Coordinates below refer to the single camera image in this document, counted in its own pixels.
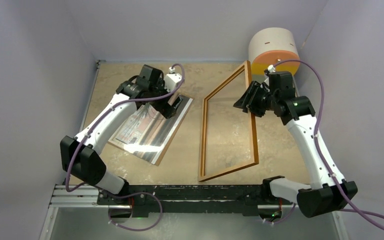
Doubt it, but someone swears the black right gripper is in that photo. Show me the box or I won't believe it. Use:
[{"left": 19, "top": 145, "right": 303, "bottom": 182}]
[{"left": 234, "top": 81, "right": 279, "bottom": 118}]

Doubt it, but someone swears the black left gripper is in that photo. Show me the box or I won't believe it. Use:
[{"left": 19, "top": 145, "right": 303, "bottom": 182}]
[{"left": 149, "top": 78, "right": 183, "bottom": 118}]

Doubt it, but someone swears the brown frame backing board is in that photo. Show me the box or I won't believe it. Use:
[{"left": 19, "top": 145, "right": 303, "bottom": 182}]
[{"left": 108, "top": 93, "right": 195, "bottom": 167}]

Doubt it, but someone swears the wooden picture frame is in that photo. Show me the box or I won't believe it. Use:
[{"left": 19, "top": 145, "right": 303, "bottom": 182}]
[{"left": 198, "top": 60, "right": 259, "bottom": 183}]

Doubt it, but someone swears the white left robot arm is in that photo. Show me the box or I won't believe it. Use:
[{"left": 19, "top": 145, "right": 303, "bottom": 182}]
[{"left": 59, "top": 63, "right": 185, "bottom": 205}]

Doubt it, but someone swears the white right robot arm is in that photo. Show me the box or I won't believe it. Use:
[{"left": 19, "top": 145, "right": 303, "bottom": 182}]
[{"left": 233, "top": 71, "right": 358, "bottom": 218}]

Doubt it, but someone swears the round pastel drawer cabinet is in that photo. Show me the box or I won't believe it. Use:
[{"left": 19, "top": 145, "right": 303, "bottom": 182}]
[{"left": 248, "top": 27, "right": 300, "bottom": 83}]

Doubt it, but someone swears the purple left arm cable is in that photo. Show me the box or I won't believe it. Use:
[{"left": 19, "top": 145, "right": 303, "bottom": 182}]
[{"left": 64, "top": 63, "right": 186, "bottom": 232}]

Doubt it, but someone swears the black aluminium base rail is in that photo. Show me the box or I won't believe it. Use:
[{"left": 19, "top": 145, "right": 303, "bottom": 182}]
[{"left": 48, "top": 183, "right": 340, "bottom": 220}]

